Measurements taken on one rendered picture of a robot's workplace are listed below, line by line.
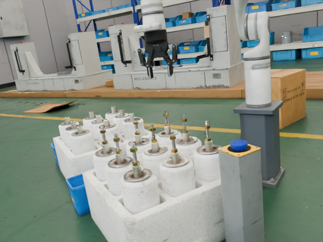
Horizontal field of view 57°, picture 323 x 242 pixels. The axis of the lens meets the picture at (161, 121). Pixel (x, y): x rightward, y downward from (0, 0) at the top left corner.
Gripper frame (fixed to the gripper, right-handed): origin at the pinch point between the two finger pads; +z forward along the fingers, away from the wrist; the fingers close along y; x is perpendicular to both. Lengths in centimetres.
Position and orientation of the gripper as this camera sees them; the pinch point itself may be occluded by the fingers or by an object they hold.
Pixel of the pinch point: (160, 73)
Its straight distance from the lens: 104.0
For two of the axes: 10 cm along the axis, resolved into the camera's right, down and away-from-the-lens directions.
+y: -9.3, 0.3, 3.6
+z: 1.3, 9.6, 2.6
